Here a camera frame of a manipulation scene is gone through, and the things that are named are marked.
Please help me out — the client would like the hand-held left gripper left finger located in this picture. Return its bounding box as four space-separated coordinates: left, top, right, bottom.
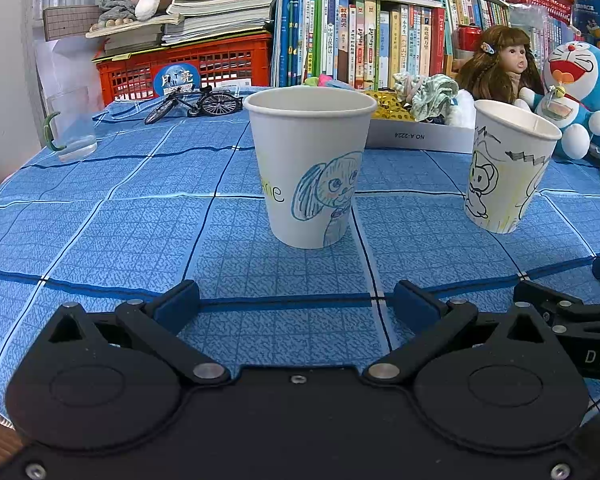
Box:
45 280 232 386

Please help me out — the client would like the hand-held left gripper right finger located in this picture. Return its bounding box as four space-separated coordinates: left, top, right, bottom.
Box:
362 280 556 386

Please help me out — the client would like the white box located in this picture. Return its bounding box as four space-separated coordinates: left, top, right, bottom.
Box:
365 87 477 155

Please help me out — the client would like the white plush toy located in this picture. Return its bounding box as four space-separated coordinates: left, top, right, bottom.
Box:
445 89 476 128

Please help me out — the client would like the green striped scrunchie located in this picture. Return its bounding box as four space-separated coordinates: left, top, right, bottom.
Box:
392 71 460 122

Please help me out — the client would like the blue checked tablecloth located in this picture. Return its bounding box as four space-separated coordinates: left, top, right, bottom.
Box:
0 85 600 416

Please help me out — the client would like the paper cup with cat drawing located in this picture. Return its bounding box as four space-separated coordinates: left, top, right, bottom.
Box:
464 99 563 235

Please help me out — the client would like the paper cup with elephant drawing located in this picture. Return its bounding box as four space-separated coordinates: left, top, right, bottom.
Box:
243 86 378 249

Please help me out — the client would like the black toy bicycle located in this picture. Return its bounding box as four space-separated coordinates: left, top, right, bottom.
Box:
144 85 244 126

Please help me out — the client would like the blue cat plush toy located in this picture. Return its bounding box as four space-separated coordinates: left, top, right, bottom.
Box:
512 40 600 160

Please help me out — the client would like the round blue card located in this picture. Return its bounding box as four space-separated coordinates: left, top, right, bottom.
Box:
152 62 202 97

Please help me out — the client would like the brown haired doll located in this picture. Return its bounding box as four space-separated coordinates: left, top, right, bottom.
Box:
454 25 546 106

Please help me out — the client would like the red plastic crate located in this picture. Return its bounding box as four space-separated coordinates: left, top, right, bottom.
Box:
94 32 273 106

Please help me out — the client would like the red tin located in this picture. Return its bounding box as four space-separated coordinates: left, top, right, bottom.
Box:
457 25 483 53

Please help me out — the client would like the row of books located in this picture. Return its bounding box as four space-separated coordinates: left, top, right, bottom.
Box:
272 0 576 92

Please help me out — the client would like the beige beaded roller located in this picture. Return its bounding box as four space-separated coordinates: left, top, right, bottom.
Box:
89 17 134 32

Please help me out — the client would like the stack of books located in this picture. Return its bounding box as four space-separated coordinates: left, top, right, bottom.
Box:
86 0 277 56

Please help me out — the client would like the gridded board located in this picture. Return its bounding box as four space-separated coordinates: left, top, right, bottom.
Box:
42 6 101 42

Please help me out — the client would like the grey cloth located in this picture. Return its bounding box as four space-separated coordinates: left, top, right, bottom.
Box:
97 0 137 23

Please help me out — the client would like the glass mug with green handle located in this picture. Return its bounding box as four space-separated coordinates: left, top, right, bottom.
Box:
42 86 98 163

